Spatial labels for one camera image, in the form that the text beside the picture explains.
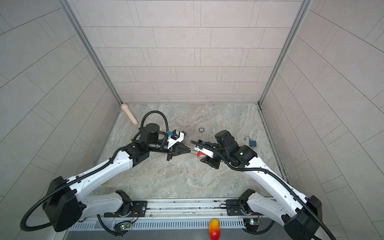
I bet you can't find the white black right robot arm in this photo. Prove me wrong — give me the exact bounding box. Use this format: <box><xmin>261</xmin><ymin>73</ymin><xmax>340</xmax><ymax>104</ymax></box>
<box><xmin>192</xmin><ymin>130</ymin><xmax>335</xmax><ymax>240</ymax></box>

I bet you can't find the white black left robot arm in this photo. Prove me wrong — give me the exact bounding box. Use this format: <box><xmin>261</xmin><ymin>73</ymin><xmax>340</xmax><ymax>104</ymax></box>
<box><xmin>20</xmin><ymin>111</ymin><xmax>191</xmax><ymax>232</ymax></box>

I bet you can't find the blue padlock right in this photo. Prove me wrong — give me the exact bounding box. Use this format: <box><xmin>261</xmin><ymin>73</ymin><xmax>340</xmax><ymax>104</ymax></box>
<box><xmin>244</xmin><ymin>136</ymin><xmax>257</xmax><ymax>148</ymax></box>

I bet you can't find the red yellow toy fruit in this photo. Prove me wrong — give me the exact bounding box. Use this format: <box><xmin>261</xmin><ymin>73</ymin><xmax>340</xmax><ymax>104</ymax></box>
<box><xmin>209</xmin><ymin>219</ymin><xmax>221</xmax><ymax>240</ymax></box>

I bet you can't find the metal base rail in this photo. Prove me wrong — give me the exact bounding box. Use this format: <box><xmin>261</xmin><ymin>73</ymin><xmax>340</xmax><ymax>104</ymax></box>
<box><xmin>68</xmin><ymin>197</ymin><xmax>272</xmax><ymax>231</ymax></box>

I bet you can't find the right circuit board with wires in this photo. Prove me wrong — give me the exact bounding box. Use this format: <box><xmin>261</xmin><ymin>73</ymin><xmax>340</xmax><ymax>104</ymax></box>
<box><xmin>243</xmin><ymin>219</ymin><xmax>261</xmax><ymax>233</ymax></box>

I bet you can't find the circuit board with wires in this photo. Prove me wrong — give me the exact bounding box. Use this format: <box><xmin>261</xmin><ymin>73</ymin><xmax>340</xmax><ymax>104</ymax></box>
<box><xmin>114</xmin><ymin>221</ymin><xmax>132</xmax><ymax>234</ymax></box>
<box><xmin>243</xmin><ymin>219</ymin><xmax>261</xmax><ymax>233</ymax></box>

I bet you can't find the left circuit board with wires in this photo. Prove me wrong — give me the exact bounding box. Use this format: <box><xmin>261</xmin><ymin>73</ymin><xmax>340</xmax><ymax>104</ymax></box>
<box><xmin>114</xmin><ymin>221</ymin><xmax>132</xmax><ymax>234</ymax></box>

